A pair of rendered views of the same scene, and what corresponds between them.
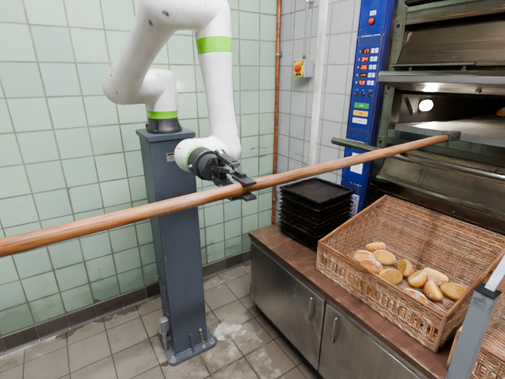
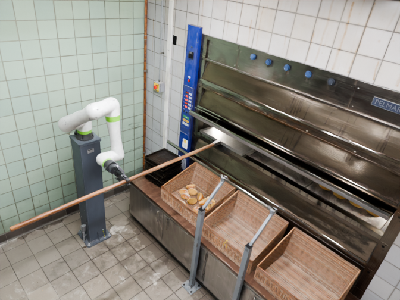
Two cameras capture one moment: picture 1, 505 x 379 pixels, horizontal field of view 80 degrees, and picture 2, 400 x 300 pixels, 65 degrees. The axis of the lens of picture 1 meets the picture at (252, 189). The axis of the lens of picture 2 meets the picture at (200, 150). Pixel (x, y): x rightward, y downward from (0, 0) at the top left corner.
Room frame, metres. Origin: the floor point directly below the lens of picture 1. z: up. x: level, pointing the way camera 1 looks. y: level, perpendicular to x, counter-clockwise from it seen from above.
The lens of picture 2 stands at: (-1.25, -0.03, 2.59)
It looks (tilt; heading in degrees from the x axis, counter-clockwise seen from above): 30 degrees down; 346
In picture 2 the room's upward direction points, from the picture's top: 7 degrees clockwise
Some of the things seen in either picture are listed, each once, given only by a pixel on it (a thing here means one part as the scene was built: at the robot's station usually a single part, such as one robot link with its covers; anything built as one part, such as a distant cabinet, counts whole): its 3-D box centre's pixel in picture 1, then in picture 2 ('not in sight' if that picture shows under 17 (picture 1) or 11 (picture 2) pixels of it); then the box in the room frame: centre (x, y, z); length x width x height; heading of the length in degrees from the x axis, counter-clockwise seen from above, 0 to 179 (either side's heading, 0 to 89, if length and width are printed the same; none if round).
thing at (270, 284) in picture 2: not in sight; (305, 274); (0.07, -1.27, 0.72); 0.56 x 0.49 x 0.28; 32
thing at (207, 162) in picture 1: (216, 170); (115, 170); (0.82, 0.10, 1.18); 0.09 x 0.07 x 0.08; 32
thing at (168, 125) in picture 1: (160, 122); (81, 131); (1.36, 0.41, 1.23); 0.26 x 0.15 x 0.06; 32
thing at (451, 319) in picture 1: (404, 256); (197, 192); (1.08, -0.64, 0.72); 0.56 x 0.49 x 0.28; 33
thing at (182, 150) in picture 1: (195, 156); (105, 159); (0.97, 0.19, 1.18); 0.14 x 0.13 x 0.11; 32
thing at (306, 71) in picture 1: (303, 68); (159, 86); (1.97, -0.31, 1.46); 0.10 x 0.07 x 0.10; 33
